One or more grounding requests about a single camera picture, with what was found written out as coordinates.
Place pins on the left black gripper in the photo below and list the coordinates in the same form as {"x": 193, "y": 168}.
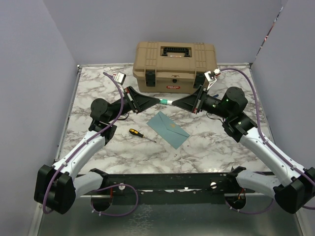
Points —
{"x": 139, "y": 102}

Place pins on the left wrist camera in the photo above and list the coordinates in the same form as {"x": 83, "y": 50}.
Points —
{"x": 120, "y": 78}

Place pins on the aluminium frame rail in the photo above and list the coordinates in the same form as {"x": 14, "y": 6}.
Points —
{"x": 68, "y": 113}

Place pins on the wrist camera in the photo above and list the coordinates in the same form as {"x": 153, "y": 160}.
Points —
{"x": 120, "y": 78}
{"x": 211, "y": 77}

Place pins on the tan plastic toolbox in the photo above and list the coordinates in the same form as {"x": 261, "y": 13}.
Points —
{"x": 170, "y": 67}

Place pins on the green white glue stick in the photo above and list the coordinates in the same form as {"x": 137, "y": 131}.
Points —
{"x": 165, "y": 102}

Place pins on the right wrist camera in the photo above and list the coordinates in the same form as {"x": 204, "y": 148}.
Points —
{"x": 211, "y": 77}

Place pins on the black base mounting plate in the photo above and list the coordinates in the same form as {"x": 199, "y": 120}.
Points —
{"x": 168, "y": 189}

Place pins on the yellow black screwdriver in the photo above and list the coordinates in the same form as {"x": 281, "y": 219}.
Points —
{"x": 138, "y": 134}

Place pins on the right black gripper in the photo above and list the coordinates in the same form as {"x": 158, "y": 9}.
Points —
{"x": 190, "y": 102}

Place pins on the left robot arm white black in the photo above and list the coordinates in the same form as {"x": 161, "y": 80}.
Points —
{"x": 58, "y": 186}

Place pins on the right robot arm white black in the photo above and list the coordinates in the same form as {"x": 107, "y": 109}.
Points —
{"x": 292, "y": 185}

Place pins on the teal envelope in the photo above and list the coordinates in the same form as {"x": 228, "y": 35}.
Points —
{"x": 168, "y": 130}

